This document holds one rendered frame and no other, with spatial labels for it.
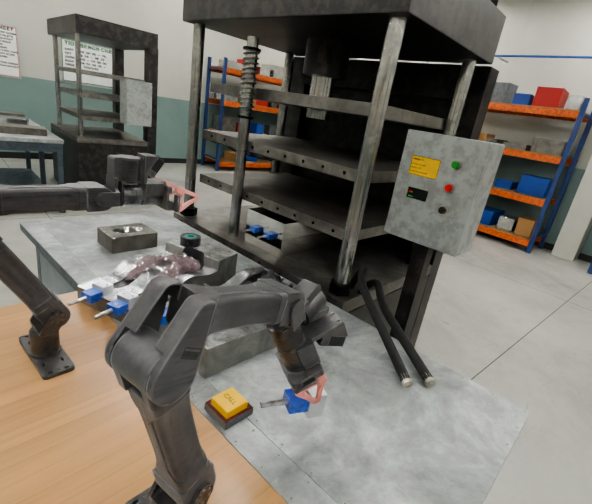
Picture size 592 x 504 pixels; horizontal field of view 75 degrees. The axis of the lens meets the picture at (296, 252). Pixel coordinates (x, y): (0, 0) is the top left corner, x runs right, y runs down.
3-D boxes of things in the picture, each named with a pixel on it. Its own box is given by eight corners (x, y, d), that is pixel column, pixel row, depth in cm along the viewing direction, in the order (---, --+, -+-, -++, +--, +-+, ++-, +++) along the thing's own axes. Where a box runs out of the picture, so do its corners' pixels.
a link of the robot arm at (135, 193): (136, 177, 102) (110, 176, 97) (147, 182, 99) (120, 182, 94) (136, 202, 104) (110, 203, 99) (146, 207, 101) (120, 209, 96)
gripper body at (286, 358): (305, 343, 80) (294, 317, 76) (326, 375, 71) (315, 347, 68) (277, 358, 79) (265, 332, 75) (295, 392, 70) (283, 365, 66)
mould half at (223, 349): (204, 379, 98) (208, 333, 93) (154, 331, 114) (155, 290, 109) (326, 322, 134) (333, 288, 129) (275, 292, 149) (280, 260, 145)
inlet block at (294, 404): (262, 425, 74) (266, 402, 72) (255, 406, 78) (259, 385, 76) (322, 416, 79) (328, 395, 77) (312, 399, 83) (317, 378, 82)
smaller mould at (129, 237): (112, 254, 159) (111, 238, 157) (97, 242, 168) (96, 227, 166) (157, 247, 174) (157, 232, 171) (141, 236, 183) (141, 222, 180)
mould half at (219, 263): (137, 330, 113) (138, 297, 109) (77, 301, 122) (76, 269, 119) (235, 277, 156) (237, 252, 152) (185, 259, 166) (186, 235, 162)
